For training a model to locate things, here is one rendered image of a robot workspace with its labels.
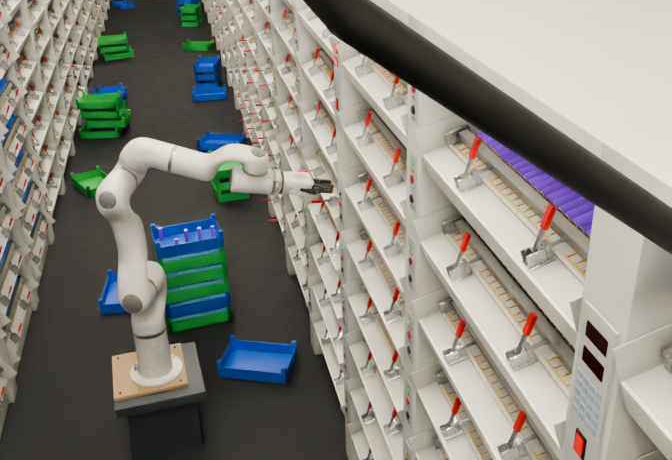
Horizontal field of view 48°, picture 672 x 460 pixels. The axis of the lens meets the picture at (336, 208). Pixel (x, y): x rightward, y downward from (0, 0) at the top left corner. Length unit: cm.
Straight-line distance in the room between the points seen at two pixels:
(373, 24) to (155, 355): 252
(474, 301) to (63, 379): 245
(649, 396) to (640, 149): 27
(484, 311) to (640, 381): 47
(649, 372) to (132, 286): 200
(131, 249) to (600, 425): 193
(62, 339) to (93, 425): 66
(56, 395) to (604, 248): 284
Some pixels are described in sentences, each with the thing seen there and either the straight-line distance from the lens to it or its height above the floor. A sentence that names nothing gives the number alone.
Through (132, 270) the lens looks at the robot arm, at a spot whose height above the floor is 77.
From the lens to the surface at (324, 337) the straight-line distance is 318.
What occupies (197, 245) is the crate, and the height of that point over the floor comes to 43.
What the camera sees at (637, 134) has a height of 175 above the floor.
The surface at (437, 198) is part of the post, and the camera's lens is 152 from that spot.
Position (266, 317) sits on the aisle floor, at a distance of 368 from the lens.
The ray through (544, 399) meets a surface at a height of 132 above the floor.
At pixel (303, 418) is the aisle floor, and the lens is 311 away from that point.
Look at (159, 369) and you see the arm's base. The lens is 288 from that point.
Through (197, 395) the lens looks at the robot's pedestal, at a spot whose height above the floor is 27.
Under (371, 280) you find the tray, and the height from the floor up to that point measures 94.
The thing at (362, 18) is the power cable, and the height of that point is 198.
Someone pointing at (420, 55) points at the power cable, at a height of 196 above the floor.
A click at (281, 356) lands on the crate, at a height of 0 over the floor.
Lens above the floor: 206
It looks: 26 degrees down
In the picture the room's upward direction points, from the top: 2 degrees counter-clockwise
